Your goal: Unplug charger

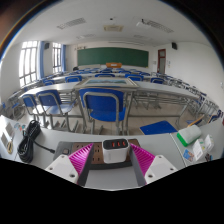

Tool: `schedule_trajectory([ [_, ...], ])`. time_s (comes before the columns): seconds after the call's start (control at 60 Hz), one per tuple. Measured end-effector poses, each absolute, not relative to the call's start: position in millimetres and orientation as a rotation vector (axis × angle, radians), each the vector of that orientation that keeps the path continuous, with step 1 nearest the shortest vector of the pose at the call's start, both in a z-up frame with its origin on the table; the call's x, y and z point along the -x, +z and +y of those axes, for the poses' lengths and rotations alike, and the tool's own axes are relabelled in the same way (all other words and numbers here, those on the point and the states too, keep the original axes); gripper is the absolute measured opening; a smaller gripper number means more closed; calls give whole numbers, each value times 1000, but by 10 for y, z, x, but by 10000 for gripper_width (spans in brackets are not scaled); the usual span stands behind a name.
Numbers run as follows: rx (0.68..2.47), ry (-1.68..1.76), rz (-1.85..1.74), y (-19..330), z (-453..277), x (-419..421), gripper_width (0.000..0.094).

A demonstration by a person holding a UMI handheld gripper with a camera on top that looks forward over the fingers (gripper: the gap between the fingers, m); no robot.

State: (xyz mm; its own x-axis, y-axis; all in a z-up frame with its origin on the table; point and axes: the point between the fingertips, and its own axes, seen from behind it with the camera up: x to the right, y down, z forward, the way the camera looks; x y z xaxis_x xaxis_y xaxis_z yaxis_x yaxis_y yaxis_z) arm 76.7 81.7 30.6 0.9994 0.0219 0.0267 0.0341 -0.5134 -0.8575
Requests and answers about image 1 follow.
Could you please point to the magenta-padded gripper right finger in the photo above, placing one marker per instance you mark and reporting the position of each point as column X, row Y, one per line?
column 151, row 166

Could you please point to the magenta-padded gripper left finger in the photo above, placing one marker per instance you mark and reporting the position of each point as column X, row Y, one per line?
column 71, row 166

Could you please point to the white charger block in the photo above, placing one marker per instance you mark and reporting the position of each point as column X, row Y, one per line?
column 115, row 153

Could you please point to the colourful picture card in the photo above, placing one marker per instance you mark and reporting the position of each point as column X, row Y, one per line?
column 188, row 155

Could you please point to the white box with green lid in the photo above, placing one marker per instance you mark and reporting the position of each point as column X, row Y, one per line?
column 189, row 135

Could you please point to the white carton with green print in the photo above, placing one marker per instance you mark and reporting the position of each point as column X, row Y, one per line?
column 209, row 142
column 199, row 150

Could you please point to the dark round sticker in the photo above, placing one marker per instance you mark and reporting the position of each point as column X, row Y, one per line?
column 208, row 157

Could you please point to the colourful cards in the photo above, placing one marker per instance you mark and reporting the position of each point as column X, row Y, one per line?
column 20, row 126

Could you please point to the small white box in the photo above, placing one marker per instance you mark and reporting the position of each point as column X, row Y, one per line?
column 9, row 129
column 5, row 140

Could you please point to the rows of grey desks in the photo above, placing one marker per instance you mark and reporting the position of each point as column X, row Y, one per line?
column 160, row 88

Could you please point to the group of blue chairs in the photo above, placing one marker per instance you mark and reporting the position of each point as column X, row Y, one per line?
column 73, row 78

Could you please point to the framed picture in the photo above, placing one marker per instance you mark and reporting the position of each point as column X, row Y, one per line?
column 106, row 82

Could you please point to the brown door with window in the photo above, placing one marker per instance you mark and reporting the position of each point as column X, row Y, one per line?
column 161, row 63

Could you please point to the orange lectern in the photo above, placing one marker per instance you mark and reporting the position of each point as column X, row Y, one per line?
column 114, row 65

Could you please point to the blue curtain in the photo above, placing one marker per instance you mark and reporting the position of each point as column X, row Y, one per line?
column 41, row 60
column 63, row 58

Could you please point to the tall window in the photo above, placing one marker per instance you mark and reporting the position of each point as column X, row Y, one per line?
column 57, row 58
column 28, row 63

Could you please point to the green chalkboard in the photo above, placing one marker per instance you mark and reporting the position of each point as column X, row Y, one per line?
column 113, row 56

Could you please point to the white ceiling projector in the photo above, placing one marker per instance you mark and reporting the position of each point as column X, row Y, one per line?
column 142, row 24

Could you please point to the ceiling light panels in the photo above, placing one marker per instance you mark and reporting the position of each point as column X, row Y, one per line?
column 71, row 22

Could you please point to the black wall speaker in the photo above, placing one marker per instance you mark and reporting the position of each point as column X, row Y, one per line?
column 174, row 45
column 46, row 45

